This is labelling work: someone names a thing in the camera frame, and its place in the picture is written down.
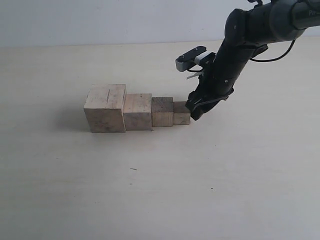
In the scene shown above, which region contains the second largest wooden cube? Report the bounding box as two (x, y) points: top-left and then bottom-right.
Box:
(123, 93), (152, 131)

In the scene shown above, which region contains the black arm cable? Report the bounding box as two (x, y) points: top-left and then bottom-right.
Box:
(249, 38), (297, 63)

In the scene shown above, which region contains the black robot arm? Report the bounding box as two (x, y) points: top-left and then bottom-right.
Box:
(175, 0), (320, 121)

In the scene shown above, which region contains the medium small wooden cube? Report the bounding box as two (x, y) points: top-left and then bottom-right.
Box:
(151, 97), (174, 127)

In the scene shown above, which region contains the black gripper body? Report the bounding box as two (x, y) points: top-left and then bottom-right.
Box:
(188, 67), (235, 109)

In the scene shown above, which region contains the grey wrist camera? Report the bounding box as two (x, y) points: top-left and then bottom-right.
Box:
(175, 45), (216, 72)

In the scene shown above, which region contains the smallest wooden cube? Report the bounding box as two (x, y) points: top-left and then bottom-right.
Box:
(173, 101), (191, 125)

